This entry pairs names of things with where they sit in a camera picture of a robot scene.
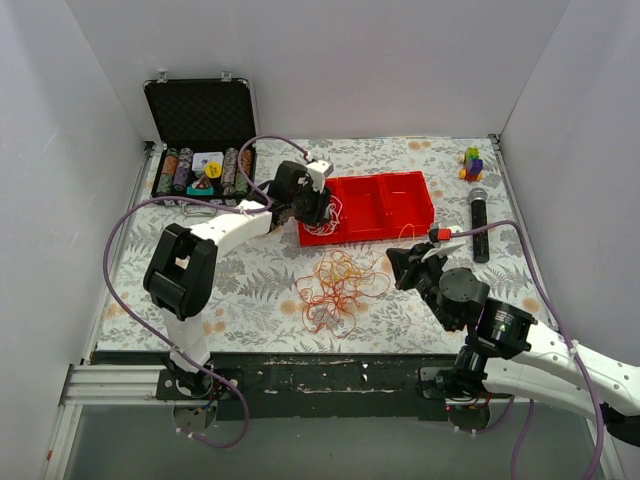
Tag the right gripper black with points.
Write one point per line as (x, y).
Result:
(417, 267)

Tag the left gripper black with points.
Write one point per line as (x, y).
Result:
(310, 205)

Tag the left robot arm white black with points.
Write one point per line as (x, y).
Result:
(180, 276)

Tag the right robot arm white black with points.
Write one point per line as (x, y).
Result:
(507, 351)

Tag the floral table mat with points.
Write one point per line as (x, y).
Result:
(255, 304)

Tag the red three-compartment tray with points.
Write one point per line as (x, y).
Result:
(373, 207)

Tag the yellow round chip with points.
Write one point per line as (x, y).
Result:
(213, 170)

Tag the black microphone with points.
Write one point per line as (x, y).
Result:
(480, 241)

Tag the white card deck box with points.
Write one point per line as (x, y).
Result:
(201, 159)

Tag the colourful toy block figure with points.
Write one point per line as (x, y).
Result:
(472, 165)

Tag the black poker chip case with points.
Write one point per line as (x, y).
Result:
(202, 115)

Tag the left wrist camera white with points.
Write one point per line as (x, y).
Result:
(316, 171)

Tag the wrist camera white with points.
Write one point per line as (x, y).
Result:
(443, 242)
(316, 171)

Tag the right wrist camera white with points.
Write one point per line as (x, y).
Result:
(443, 242)

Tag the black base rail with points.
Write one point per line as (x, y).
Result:
(273, 386)

